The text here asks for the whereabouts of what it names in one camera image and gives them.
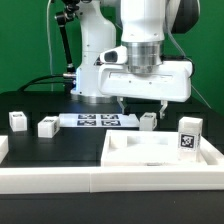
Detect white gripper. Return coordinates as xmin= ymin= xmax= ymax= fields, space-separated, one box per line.
xmin=98 ymin=46 xmax=193 ymax=119

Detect white square table top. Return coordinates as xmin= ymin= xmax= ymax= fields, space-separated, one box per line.
xmin=101 ymin=130 xmax=224 ymax=166

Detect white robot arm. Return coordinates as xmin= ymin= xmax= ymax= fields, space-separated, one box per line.
xmin=63 ymin=0 xmax=200 ymax=112

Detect white U-shaped fence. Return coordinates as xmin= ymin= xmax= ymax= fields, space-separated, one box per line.
xmin=0 ymin=140 xmax=224 ymax=194

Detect white marker sheet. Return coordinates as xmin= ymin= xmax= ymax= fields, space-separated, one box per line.
xmin=59 ymin=113 xmax=139 ymax=127

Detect black cables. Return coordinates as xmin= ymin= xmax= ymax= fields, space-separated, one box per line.
xmin=18 ymin=73 xmax=73 ymax=92

